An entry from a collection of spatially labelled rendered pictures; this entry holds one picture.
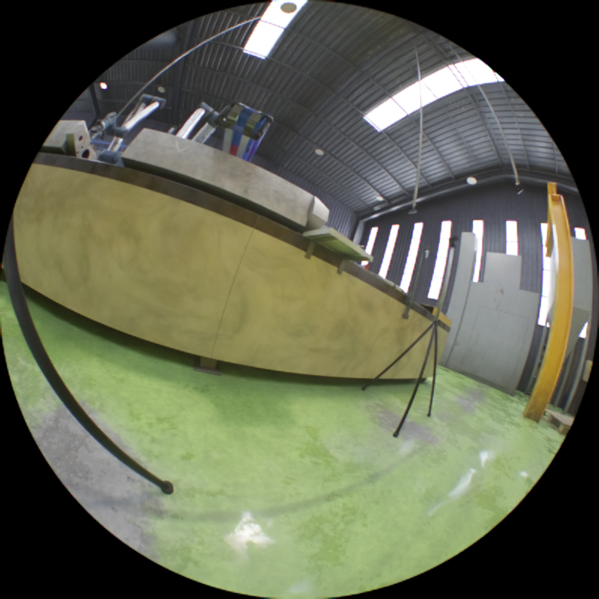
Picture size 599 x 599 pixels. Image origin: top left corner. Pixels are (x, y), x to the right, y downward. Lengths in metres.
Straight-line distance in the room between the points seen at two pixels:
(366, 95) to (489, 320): 9.28
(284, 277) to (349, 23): 9.29
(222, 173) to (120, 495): 1.10
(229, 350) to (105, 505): 0.79
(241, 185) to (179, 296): 0.54
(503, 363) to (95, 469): 6.13
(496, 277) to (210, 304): 7.65
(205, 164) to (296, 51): 9.12
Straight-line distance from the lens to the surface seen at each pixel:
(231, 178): 0.94
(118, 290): 0.95
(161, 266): 0.87
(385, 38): 9.44
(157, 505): 0.53
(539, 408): 3.73
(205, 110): 2.36
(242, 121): 1.10
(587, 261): 8.63
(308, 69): 9.92
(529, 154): 11.91
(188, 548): 0.50
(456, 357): 6.10
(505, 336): 5.95
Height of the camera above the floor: 0.50
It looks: 1 degrees down
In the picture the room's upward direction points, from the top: 20 degrees clockwise
